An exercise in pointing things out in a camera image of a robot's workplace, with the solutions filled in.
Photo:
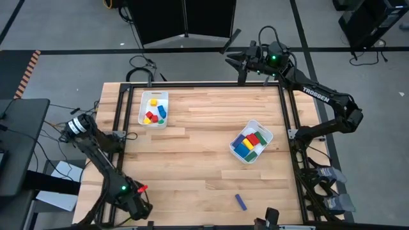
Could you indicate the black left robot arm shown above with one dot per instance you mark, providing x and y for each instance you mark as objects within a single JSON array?
[{"x": 96, "y": 150}]

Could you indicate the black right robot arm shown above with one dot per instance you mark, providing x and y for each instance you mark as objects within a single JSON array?
[{"x": 316, "y": 95}]

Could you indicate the black partition panel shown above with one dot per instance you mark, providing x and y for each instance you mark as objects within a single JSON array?
[
  {"x": 159, "y": 19},
  {"x": 211, "y": 16}
]

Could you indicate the orange black hazard strip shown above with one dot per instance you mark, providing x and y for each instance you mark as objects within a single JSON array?
[{"x": 27, "y": 75}]

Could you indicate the indigo long wooden block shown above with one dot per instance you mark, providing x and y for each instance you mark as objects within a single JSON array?
[
  {"x": 238, "y": 140},
  {"x": 241, "y": 202}
]

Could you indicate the white paper sheet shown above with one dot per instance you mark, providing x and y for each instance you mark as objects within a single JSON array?
[{"x": 64, "y": 198}]

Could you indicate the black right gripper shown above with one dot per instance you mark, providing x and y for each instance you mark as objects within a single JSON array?
[{"x": 257, "y": 59}]

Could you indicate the red wooden block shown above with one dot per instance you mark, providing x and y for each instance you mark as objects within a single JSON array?
[{"x": 253, "y": 139}]

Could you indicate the blue wooden block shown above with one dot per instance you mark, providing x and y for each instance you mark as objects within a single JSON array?
[{"x": 242, "y": 150}]

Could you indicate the dark green long block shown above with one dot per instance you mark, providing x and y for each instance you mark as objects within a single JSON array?
[
  {"x": 251, "y": 156},
  {"x": 260, "y": 138}
]

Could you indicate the red wooden cube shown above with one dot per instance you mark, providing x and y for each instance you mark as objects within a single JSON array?
[
  {"x": 154, "y": 119},
  {"x": 149, "y": 114}
]

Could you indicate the black desk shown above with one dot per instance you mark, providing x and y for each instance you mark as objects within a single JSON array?
[{"x": 22, "y": 143}]

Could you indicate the white plastic bin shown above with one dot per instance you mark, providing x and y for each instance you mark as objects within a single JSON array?
[
  {"x": 265, "y": 150},
  {"x": 153, "y": 96}
]

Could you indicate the yellow long wooden block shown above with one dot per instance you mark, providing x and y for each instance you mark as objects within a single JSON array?
[{"x": 248, "y": 143}]

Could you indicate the black partition foot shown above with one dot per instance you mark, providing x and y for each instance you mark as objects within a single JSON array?
[{"x": 230, "y": 41}]

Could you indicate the black equipment cart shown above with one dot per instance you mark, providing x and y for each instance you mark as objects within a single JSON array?
[{"x": 370, "y": 19}]

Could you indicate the grey blue sock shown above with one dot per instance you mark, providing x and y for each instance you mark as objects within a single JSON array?
[
  {"x": 340, "y": 202},
  {"x": 332, "y": 174}
]

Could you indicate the black aluminium table frame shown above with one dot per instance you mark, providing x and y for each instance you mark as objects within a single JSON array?
[{"x": 204, "y": 84}]

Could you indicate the small red block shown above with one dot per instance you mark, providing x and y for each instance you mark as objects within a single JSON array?
[{"x": 142, "y": 189}]

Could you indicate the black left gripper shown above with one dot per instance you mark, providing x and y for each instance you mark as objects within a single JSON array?
[{"x": 139, "y": 206}]

